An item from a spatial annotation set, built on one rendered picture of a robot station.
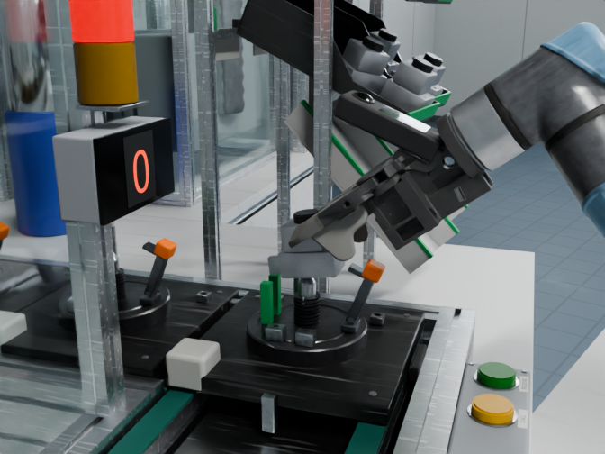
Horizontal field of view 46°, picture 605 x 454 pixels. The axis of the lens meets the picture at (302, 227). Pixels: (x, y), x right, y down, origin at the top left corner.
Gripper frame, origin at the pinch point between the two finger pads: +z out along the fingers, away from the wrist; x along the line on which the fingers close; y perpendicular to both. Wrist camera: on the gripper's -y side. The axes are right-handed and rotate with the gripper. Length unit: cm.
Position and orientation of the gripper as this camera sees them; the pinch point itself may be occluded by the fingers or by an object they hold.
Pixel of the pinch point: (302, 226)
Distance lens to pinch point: 78.8
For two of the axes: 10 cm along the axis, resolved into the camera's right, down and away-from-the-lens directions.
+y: 5.7, 8.2, 0.5
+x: 3.0, -2.7, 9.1
